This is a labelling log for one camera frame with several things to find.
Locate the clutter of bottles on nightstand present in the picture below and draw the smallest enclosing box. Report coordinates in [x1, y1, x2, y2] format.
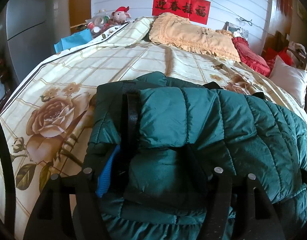
[85, 9, 113, 38]

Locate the wooden chair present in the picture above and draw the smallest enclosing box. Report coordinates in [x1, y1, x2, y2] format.
[286, 35, 307, 71]

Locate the blue paper bag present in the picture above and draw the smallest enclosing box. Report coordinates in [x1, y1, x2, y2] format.
[54, 29, 92, 53]

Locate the printed picture against wall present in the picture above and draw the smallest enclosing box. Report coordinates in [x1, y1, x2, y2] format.
[225, 22, 249, 41]

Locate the peach frilled pillow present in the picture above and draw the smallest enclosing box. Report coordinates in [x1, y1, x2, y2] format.
[149, 12, 240, 62]

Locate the pink pig plush toy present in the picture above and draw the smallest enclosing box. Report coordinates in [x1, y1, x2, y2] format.
[111, 7, 131, 25]

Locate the white satin pillow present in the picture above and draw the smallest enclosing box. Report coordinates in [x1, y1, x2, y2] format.
[269, 57, 307, 108]

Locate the cream floral checked bedspread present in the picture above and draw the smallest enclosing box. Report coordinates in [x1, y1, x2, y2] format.
[0, 17, 307, 239]

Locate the red cloth on chair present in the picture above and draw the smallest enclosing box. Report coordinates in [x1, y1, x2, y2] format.
[264, 48, 294, 69]

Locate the wooden door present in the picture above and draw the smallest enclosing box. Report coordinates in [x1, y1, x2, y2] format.
[69, 0, 91, 29]

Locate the red Chinese character banner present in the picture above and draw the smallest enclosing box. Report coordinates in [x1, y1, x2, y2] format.
[152, 0, 211, 25]

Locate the dark green puffer jacket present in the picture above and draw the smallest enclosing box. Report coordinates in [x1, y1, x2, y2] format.
[84, 72, 307, 239]

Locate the grey refrigerator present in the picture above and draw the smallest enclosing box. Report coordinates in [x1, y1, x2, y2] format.
[6, 0, 52, 82]

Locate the red heart-shaped cushion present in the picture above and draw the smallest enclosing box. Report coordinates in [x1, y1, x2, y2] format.
[232, 37, 271, 77]

